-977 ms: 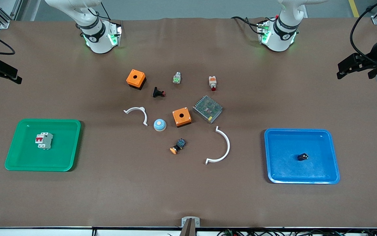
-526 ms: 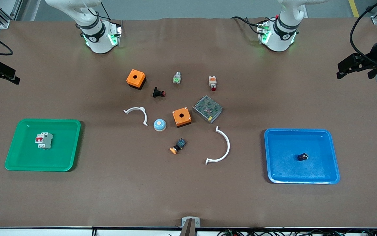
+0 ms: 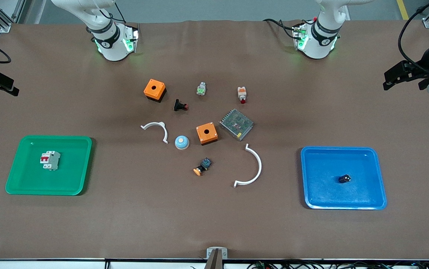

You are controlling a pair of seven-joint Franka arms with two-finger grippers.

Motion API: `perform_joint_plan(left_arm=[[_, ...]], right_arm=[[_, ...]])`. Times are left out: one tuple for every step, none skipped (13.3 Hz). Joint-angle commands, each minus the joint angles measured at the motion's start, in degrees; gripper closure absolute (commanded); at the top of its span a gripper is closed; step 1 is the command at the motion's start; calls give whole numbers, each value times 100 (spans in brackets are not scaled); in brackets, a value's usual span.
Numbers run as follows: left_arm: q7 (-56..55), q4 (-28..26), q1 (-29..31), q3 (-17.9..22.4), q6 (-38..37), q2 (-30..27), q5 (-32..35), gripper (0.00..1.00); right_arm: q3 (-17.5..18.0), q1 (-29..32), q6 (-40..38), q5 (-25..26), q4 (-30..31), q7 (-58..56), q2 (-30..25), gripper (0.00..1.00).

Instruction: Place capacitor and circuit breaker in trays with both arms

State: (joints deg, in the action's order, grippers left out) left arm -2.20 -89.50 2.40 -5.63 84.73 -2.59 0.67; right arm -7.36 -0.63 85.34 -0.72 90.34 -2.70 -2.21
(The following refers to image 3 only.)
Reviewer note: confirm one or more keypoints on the blue dome buzzer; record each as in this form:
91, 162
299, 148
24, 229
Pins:
182, 143

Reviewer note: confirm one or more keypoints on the black pushbutton with red tip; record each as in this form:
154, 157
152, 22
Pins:
179, 105

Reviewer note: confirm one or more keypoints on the white circuit breaker red lever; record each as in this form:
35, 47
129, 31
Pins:
51, 160

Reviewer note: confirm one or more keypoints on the small white arc clamp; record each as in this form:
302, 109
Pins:
165, 132

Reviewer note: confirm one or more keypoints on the blue plastic tray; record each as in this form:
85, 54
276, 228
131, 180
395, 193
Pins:
330, 194

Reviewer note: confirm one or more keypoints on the green white indicator switch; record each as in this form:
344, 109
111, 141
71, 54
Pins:
201, 89

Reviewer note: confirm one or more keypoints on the grey metal camera mount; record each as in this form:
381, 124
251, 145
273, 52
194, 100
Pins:
211, 252

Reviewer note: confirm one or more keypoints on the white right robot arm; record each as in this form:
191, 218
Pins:
111, 48

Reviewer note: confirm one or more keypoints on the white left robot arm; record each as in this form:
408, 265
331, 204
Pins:
317, 46

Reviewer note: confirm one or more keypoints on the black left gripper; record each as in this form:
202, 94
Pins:
418, 70

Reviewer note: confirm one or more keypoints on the metal mesh power supply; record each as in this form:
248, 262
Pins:
236, 124

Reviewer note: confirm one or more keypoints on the green plastic tray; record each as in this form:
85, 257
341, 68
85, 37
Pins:
24, 175

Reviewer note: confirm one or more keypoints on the white switch with red button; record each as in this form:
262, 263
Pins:
242, 93

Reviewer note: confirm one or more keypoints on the yellow pushbutton with blue block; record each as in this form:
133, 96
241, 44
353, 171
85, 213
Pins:
204, 165

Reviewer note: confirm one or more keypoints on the orange button box black base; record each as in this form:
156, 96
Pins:
201, 133

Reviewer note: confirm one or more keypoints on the large white arc clamp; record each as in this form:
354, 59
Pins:
260, 164

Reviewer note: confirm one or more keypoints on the brown table mat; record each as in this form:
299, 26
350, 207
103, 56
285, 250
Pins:
214, 216

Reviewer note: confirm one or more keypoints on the orange button box upper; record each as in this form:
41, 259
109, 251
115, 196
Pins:
149, 89

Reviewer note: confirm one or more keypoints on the black cylindrical capacitor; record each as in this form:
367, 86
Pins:
344, 179

